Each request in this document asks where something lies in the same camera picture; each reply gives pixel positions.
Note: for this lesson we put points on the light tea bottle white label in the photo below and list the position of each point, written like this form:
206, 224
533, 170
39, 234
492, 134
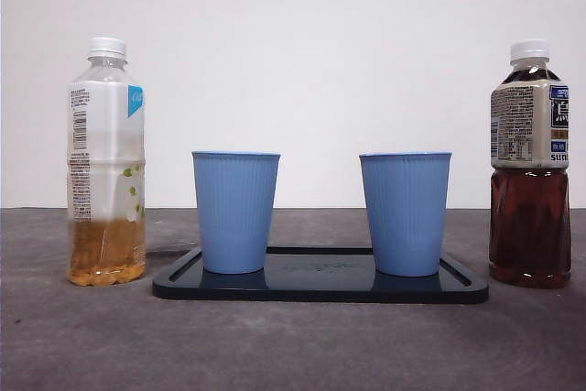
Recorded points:
105, 134

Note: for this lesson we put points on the dark tea bottle beige label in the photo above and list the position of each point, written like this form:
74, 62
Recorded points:
528, 226

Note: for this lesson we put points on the blue ribbed cup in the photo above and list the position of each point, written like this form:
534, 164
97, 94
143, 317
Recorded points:
234, 212
405, 212

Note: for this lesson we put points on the dark navy rectangular tray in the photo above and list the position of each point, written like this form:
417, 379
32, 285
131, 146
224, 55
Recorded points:
320, 285

